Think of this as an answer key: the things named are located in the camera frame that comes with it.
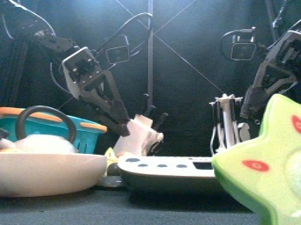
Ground green toy starfruit half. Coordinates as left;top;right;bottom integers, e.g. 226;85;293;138
210;93;301;225

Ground teal basket with orange rim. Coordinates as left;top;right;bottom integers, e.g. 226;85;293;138
0;106;109;155

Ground white crumpled cloth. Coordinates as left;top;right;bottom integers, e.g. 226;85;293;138
111;93;170;157

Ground white toy utensil rack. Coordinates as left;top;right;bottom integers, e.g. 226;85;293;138
209;93;252;156

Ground yellow toy food piece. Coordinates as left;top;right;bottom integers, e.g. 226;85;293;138
102;147;121;170

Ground white bowl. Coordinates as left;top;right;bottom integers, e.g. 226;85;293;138
0;151;109;199

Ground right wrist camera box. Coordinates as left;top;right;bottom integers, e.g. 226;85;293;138
229;26;259;62

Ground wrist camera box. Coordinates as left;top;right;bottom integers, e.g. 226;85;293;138
229;26;259;62
103;34;132;65

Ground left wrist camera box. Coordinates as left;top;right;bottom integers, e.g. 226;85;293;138
103;34;132;65

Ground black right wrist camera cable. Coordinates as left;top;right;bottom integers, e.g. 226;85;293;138
218;28;252;60

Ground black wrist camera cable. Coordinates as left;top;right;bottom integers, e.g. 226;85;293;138
91;11;154;64
218;28;252;60

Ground white kettle with black handle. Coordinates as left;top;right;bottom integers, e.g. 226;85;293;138
14;105;79;155

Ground black left wrist camera cable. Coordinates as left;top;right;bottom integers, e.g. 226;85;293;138
91;11;154;64

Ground metal frame pole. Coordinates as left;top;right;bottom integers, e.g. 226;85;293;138
148;0;156;102

